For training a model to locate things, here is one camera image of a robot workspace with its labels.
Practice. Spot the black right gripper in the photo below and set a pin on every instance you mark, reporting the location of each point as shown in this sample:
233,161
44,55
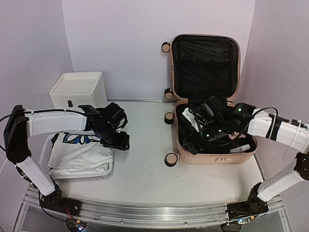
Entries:
188,141

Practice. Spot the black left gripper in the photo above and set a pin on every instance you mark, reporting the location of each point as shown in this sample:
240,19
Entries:
121,144

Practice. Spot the white cloth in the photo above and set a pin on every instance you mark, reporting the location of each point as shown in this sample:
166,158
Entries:
79,157

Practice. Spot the white perforated plastic basket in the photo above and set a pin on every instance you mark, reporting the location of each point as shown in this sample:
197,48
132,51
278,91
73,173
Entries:
79,174

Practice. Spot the pink hard-shell suitcase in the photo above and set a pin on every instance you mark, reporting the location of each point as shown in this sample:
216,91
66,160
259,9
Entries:
201,66

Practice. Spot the white drawer cabinet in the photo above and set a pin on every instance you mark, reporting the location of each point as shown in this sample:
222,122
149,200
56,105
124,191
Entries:
79,88

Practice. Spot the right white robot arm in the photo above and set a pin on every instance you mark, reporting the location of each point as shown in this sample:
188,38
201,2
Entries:
285,142

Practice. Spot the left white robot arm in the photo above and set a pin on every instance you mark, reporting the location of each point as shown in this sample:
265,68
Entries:
107,123

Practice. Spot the white tube bottle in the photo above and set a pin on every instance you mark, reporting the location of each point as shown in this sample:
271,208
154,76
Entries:
240,149

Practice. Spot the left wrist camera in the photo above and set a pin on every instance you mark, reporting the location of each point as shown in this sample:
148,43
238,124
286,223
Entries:
122,124

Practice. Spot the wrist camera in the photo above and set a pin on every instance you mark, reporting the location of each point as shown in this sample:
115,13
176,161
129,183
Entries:
205,113
122,124

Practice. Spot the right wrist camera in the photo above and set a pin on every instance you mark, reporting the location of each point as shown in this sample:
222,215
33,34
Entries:
205,113

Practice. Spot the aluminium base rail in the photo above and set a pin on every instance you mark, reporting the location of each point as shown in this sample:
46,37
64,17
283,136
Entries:
162,217

